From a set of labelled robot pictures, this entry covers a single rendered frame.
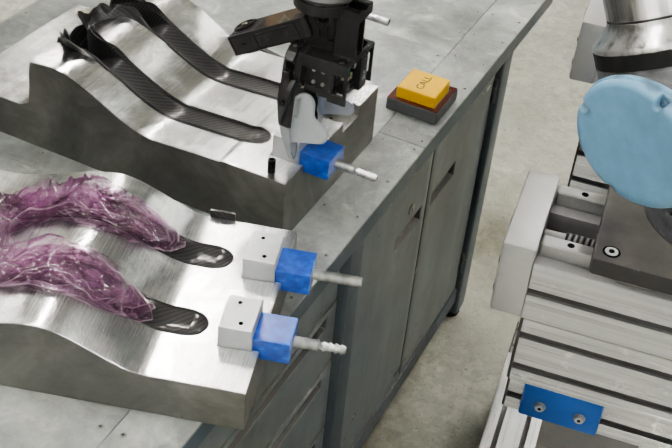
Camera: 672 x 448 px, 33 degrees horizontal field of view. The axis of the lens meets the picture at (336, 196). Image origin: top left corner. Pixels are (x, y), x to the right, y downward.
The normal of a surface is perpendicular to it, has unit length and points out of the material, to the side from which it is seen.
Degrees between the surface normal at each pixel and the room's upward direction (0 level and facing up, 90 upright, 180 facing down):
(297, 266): 0
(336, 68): 90
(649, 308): 90
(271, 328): 0
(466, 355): 0
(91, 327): 28
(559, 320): 90
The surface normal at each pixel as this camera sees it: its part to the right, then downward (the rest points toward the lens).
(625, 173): -0.73, 0.46
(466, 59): 0.07, -0.79
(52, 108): -0.45, 0.52
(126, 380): -0.17, 0.59
